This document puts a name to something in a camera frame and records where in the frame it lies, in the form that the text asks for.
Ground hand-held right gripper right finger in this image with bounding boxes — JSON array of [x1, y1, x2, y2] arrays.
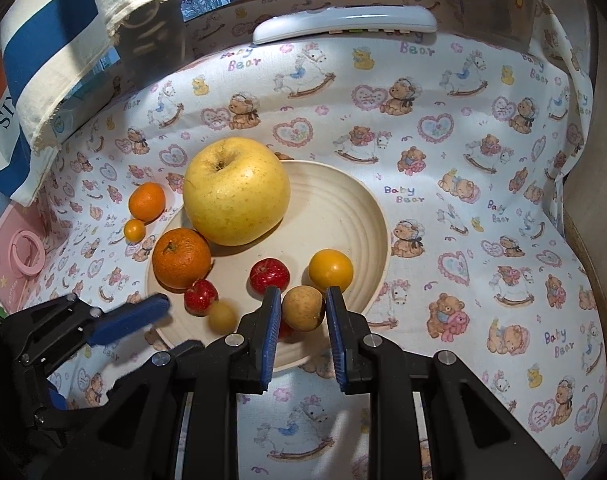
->
[[325, 286, 567, 480]]

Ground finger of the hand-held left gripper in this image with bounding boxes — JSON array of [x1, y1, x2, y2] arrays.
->
[[26, 377, 84, 450], [3, 293, 172, 367]]

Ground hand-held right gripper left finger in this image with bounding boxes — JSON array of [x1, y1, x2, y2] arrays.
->
[[40, 286, 283, 480]]

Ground brown longan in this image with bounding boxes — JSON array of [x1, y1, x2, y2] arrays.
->
[[282, 285, 327, 332]]

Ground small pale yellow fruit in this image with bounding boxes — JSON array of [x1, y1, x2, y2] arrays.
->
[[208, 301, 238, 333]]

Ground large orange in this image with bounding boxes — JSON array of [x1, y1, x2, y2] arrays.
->
[[152, 228, 212, 290]]

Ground cream round plate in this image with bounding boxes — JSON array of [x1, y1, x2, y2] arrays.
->
[[146, 160, 389, 373]]

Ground small orange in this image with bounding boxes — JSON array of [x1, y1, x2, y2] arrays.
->
[[128, 182, 166, 222]]

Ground pink cartoon box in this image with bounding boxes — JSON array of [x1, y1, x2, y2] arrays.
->
[[0, 205, 46, 311]]

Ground yellow apple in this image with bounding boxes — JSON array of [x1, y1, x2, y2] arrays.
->
[[183, 136, 291, 247]]

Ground striped cloth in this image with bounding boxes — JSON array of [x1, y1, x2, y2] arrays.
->
[[0, 0, 224, 206]]

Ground white remote control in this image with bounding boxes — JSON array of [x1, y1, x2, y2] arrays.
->
[[252, 6, 438, 45]]

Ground beige cartoon print cloth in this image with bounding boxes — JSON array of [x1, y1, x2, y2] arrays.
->
[[453, 0, 540, 47]]

